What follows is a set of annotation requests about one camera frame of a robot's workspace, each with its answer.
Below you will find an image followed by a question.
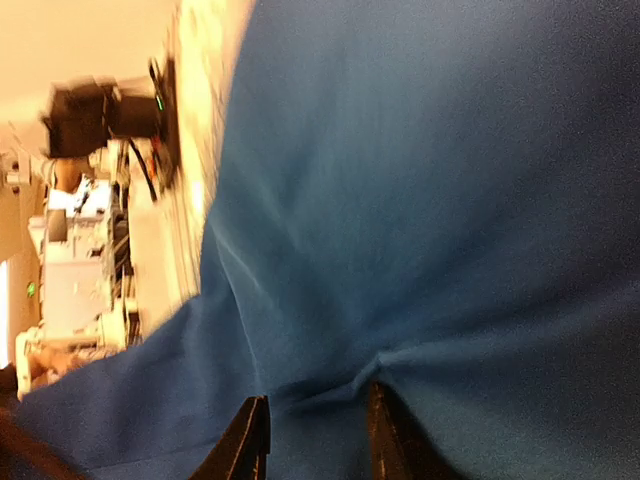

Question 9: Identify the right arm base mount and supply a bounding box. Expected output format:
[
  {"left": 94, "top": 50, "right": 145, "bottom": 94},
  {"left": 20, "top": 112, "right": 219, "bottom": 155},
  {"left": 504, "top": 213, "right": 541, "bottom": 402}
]
[{"left": 40, "top": 56, "right": 181, "bottom": 201}]

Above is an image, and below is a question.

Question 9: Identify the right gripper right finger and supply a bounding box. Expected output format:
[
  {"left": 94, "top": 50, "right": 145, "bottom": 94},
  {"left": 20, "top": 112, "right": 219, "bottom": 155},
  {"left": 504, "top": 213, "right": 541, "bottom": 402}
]
[{"left": 367, "top": 382, "right": 464, "bottom": 480}]

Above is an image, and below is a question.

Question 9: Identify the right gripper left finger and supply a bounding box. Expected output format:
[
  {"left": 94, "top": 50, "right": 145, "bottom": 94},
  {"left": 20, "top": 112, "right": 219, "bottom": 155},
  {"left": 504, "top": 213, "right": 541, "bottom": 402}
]
[{"left": 189, "top": 396, "right": 271, "bottom": 480}]

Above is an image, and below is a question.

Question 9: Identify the blue pleated skirt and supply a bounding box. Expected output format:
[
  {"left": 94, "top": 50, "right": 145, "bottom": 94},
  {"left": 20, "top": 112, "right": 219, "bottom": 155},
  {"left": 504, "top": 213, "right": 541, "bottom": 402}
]
[{"left": 1, "top": 1, "right": 639, "bottom": 479}]

